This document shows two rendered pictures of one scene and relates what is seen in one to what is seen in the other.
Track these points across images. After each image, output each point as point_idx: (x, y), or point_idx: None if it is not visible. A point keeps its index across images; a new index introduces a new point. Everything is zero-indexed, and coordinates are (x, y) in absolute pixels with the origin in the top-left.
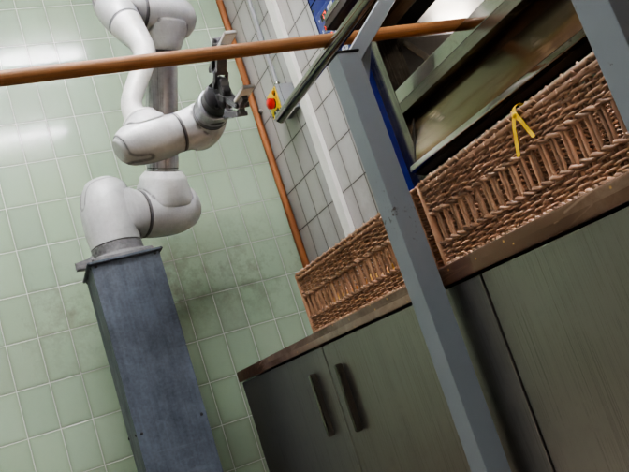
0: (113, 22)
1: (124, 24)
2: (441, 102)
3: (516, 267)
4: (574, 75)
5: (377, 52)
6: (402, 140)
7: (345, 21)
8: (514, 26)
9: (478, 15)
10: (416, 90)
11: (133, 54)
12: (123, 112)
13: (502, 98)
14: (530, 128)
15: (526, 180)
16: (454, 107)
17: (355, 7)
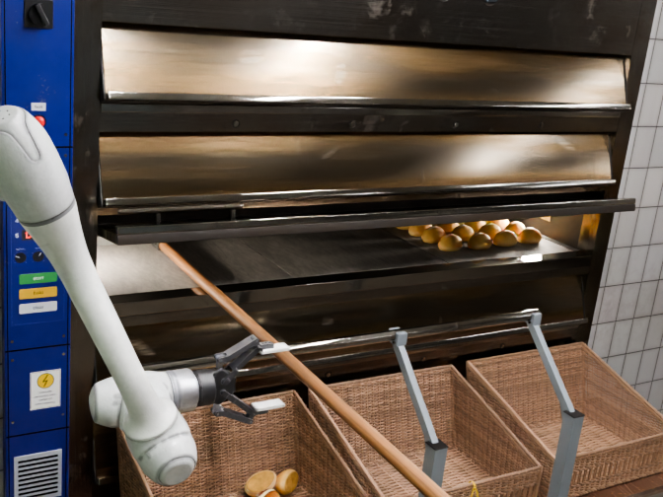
0: (67, 217)
1: (78, 226)
2: (148, 336)
3: None
4: (502, 479)
5: (92, 257)
6: (78, 354)
7: (316, 348)
8: (255, 314)
9: (242, 297)
10: (132, 319)
11: (84, 281)
12: (149, 406)
13: (250, 374)
14: (474, 494)
15: None
16: (171, 350)
17: (332, 345)
